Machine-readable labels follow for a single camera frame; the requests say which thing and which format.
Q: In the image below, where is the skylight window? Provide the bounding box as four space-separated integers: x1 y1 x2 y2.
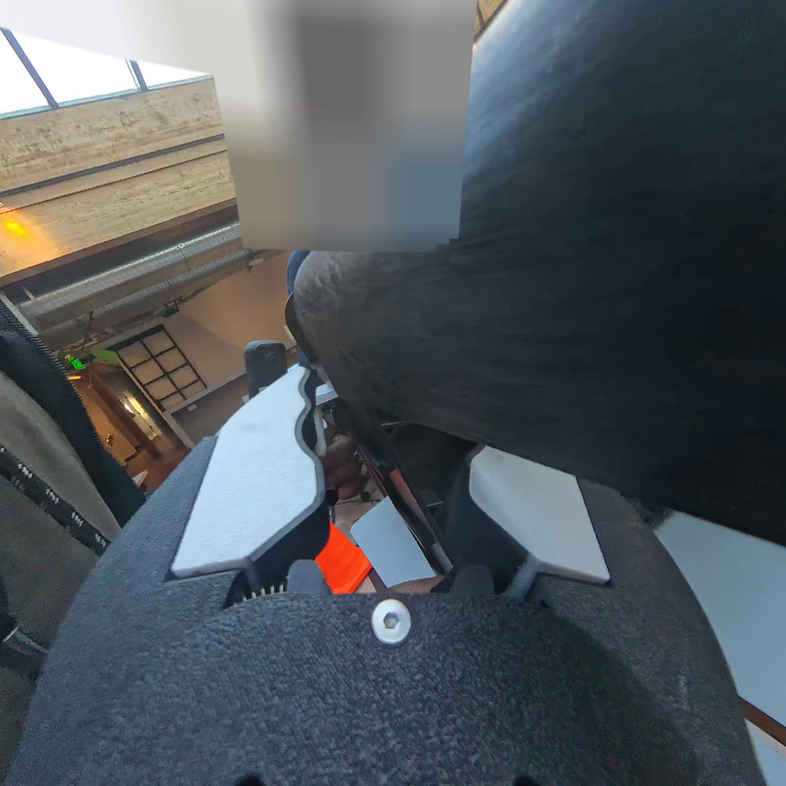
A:
0 27 212 117

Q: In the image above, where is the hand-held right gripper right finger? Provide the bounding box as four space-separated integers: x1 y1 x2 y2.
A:
439 447 610 598

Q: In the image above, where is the black action camera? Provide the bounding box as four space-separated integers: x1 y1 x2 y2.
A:
246 341 289 400

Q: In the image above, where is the person's black sweater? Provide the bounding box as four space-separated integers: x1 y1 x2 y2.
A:
285 0 786 544

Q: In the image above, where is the black grid glass partition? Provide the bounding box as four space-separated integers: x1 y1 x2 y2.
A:
117 325 206 412

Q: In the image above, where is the grey cloth with black straps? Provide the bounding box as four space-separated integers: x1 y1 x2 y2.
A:
0 295 148 676

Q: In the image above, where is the silver ceiling duct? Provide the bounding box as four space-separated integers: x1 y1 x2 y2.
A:
12 224 246 332

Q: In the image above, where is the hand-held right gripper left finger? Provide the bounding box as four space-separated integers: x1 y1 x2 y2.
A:
171 365 334 599

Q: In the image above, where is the orange traffic cone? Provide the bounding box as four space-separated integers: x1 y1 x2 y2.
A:
314 522 373 595

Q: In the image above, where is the grey desk with black frame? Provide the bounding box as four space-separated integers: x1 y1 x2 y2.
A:
350 496 438 587

